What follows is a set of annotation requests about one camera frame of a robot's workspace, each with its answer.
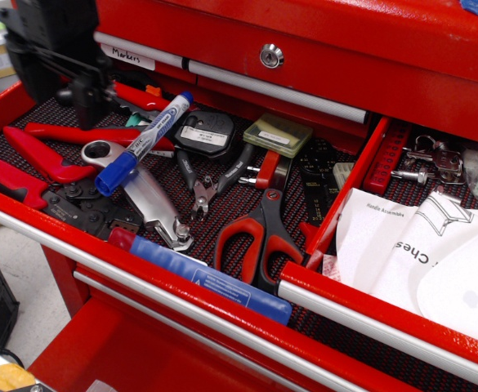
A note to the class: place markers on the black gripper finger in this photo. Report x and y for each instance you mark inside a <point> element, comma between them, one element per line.
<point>90,102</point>
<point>40,83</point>

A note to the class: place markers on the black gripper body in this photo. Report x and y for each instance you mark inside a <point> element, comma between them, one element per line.
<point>53,37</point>

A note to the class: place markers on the blue dry erase marker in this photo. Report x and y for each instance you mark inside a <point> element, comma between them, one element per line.
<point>117,171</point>

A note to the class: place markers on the left open red drawer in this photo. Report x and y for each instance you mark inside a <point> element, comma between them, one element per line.
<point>140,327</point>

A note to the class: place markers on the open red drawer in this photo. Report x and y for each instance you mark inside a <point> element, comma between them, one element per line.
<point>140,327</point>
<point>412,334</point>

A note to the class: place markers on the right open red drawer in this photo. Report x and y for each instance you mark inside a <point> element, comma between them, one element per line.
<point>412,334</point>

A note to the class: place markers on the white markers label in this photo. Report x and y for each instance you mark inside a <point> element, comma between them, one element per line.
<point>128,56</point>

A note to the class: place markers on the silver cabinet lock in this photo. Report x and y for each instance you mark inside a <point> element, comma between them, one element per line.
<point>271,56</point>

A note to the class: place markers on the clear green plastic case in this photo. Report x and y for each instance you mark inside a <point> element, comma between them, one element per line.
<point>277,134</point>

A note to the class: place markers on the red tool chest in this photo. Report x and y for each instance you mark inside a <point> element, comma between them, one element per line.
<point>346,65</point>

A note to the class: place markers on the red black scissors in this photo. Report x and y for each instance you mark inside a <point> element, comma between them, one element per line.
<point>264,224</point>

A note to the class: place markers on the blue plastic pouch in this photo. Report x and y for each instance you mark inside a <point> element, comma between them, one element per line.
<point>203,275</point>

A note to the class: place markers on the small white connector block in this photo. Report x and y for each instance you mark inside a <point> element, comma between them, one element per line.
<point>341,171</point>

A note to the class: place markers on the red drill bit holder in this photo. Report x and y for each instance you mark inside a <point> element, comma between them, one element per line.
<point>387,157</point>

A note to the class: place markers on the white instruction paper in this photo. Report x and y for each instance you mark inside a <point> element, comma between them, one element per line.
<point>385,248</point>

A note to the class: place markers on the silver bolt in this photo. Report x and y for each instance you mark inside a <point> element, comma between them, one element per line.
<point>421,176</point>

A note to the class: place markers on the white apple mouse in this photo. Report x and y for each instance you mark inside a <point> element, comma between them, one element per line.
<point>448,295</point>

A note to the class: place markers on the red black handled pliers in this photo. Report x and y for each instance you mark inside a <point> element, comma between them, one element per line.
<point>122,98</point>

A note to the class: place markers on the red handled cable cutter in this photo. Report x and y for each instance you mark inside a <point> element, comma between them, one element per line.
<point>199,132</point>

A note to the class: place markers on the red handled crimping tool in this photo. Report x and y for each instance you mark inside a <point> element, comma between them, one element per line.
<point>63,191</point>

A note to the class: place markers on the silver cable stripping tool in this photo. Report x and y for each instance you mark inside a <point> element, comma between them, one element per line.
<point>145,194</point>

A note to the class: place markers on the red handled small tool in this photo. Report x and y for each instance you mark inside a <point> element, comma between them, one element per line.
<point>264,173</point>

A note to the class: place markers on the black wire stripper gauge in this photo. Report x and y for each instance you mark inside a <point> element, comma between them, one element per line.
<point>316,162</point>

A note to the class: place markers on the silver keys on ring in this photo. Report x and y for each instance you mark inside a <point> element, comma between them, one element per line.
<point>448,163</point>

